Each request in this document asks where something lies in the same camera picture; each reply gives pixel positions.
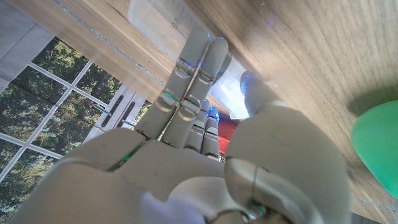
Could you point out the printed window forest backdrop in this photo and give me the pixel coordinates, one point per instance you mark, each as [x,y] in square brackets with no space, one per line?
[46,102]

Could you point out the red bowl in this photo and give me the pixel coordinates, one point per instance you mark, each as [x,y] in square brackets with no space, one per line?
[226,133]

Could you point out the large clear plastic syringe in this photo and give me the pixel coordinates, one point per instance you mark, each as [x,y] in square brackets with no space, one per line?
[155,21]

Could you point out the green toy apple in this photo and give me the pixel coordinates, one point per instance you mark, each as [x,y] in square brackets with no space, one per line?
[379,146]

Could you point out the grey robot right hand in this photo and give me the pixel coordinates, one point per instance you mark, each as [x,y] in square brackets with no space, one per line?
[155,174]

